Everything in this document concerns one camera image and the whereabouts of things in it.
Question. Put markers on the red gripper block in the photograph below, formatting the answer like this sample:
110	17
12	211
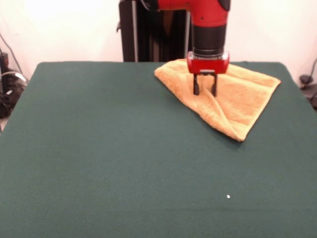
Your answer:
208	65

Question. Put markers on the orange terry towel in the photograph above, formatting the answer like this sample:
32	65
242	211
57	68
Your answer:
237	99

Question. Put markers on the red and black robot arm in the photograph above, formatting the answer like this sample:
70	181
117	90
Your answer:
208	24

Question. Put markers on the black floor device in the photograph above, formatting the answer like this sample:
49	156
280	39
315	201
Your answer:
310	93

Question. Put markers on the dark green table cloth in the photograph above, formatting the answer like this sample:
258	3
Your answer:
74	148

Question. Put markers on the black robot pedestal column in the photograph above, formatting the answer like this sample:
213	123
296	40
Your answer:
148	37

